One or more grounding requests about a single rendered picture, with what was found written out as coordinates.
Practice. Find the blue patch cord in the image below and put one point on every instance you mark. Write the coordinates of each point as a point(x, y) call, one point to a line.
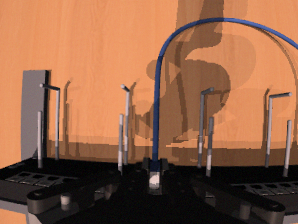
point(159, 63)

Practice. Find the white cable plug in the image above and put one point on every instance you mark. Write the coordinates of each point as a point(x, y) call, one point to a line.
point(154, 174)

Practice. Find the dark grey patch panel rack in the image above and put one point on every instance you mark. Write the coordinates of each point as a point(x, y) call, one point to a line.
point(278, 182)

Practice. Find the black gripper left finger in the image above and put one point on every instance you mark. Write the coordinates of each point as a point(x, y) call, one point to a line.
point(50, 204)

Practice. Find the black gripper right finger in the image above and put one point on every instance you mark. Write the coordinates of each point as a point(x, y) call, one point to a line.
point(231, 200)

